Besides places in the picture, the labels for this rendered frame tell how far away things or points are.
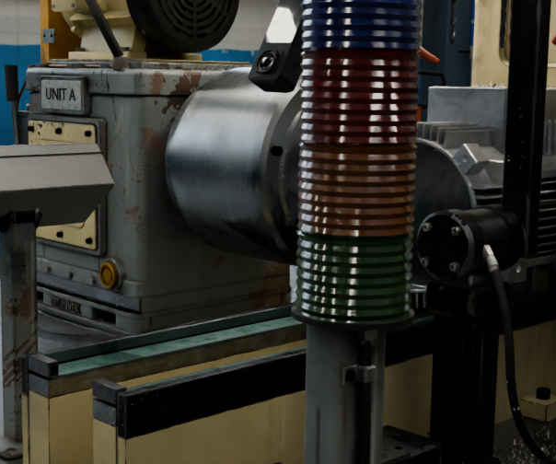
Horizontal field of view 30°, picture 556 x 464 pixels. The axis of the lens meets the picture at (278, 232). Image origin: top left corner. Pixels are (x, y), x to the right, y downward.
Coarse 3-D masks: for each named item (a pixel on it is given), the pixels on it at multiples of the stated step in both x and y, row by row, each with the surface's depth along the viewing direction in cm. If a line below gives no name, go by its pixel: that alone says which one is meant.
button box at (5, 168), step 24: (72, 144) 98; (96, 144) 100; (0, 168) 91; (24, 168) 93; (48, 168) 95; (72, 168) 96; (96, 168) 98; (0, 192) 90; (24, 192) 92; (48, 192) 94; (72, 192) 96; (96, 192) 98; (48, 216) 98; (72, 216) 100
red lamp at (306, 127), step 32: (320, 64) 49; (352, 64) 49; (384, 64) 49; (416, 64) 50; (320, 96) 50; (352, 96) 49; (384, 96) 49; (416, 96) 51; (320, 128) 50; (352, 128) 49; (384, 128) 49; (416, 128) 51
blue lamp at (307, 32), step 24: (312, 0) 50; (336, 0) 49; (360, 0) 48; (384, 0) 48; (408, 0) 49; (312, 24) 50; (336, 24) 49; (360, 24) 48; (384, 24) 48; (408, 24) 49; (312, 48) 50; (336, 48) 49; (360, 48) 49; (384, 48) 49; (408, 48) 49
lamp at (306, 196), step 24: (312, 144) 51; (312, 168) 50; (336, 168) 50; (360, 168) 49; (384, 168) 50; (408, 168) 51; (312, 192) 51; (336, 192) 50; (360, 192) 50; (384, 192) 50; (408, 192) 51; (312, 216) 51; (336, 216) 50; (360, 216) 50; (384, 216) 50; (408, 216) 51
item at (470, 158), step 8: (464, 144) 99; (472, 144) 100; (456, 152) 100; (464, 152) 99; (472, 152) 99; (480, 152) 100; (456, 160) 100; (464, 160) 100; (472, 160) 99; (480, 160) 99; (488, 160) 99; (464, 168) 99; (472, 168) 99; (480, 168) 100; (552, 272) 114
